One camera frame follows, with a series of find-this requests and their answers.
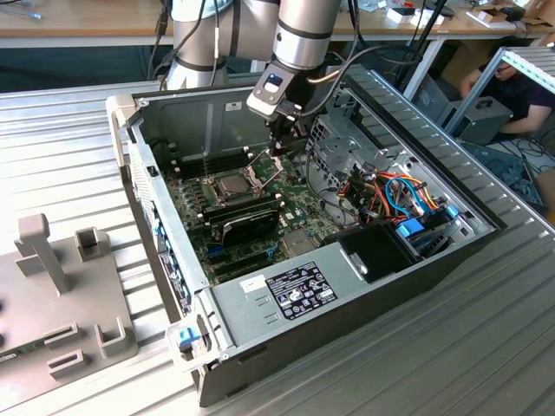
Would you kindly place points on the brown cardboard sheet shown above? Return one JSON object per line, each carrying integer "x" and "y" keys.
{"x": 459, "y": 52}

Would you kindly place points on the black tripod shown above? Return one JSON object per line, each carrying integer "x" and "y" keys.
{"x": 437, "y": 13}

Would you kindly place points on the green motherboard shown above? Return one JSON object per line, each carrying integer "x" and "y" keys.
{"x": 305, "y": 197}

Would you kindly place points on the green RAM stick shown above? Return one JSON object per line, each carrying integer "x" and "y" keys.
{"x": 21, "y": 350}

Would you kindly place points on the aluminium profile frame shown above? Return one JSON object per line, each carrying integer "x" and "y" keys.
{"x": 533, "y": 65}

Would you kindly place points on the silver CPU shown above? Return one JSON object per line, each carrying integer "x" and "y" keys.
{"x": 233, "y": 186}

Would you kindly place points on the black expansion slot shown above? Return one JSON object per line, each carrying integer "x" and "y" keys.
{"x": 240, "y": 260}
{"x": 243, "y": 269}

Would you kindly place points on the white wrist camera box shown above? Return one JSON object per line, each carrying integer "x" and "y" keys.
{"x": 264, "y": 102}

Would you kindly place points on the grey parts rack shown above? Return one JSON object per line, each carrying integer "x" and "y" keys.
{"x": 86, "y": 294}

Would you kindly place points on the silver chipset heatsink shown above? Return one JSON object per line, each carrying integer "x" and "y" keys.
{"x": 299, "y": 245}

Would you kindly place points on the metal drive cage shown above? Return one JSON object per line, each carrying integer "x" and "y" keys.
{"x": 338, "y": 147}

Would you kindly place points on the grey blue pen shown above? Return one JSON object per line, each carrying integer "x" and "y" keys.
{"x": 32, "y": 16}

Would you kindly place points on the hard disk in blue carrier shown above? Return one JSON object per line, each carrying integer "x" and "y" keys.
{"x": 412, "y": 229}

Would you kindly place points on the dark grey computer tower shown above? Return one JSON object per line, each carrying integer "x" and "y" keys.
{"x": 485, "y": 125}

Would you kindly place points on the long wooden desk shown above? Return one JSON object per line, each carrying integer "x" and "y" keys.
{"x": 86, "y": 21}

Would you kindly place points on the clear plastic bag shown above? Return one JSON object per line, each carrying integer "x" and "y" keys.
{"x": 374, "y": 5}

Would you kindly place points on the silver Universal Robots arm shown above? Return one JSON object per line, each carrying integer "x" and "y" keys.
{"x": 303, "y": 39}

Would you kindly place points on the open grey PC case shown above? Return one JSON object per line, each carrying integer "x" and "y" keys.
{"x": 347, "y": 312}

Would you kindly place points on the CPU socket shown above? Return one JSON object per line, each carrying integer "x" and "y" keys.
{"x": 219, "y": 199}

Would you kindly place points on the blue expansion slot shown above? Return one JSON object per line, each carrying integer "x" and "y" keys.
{"x": 215, "y": 249}

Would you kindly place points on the open cardboard box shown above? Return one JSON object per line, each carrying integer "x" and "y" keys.
{"x": 485, "y": 17}

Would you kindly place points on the blue case latch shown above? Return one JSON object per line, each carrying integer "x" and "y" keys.
{"x": 186, "y": 337}

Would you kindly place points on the small white box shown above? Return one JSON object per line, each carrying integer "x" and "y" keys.
{"x": 401, "y": 16}

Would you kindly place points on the black graphics card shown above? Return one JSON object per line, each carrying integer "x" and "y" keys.
{"x": 251, "y": 225}

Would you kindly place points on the grey power supply unit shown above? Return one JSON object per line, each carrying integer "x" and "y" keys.
{"x": 243, "y": 316}

